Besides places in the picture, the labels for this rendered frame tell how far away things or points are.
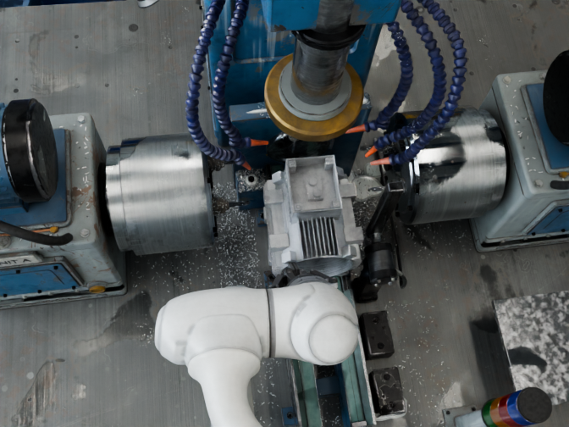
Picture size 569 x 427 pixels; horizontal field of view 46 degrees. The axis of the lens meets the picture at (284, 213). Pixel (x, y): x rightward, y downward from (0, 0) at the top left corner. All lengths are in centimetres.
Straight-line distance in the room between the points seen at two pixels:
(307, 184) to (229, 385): 56
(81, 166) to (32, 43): 71
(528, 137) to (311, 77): 56
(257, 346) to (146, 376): 68
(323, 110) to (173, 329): 47
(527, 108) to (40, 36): 130
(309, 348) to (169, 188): 53
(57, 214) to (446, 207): 79
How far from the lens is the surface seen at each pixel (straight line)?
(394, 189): 126
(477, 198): 147
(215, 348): 93
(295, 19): 100
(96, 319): 165
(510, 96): 153
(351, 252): 137
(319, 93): 116
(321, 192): 136
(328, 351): 94
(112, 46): 197
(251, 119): 141
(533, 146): 149
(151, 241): 139
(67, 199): 135
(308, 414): 146
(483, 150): 144
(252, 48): 143
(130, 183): 135
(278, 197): 141
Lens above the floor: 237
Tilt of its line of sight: 68 degrees down
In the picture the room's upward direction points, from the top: 7 degrees clockwise
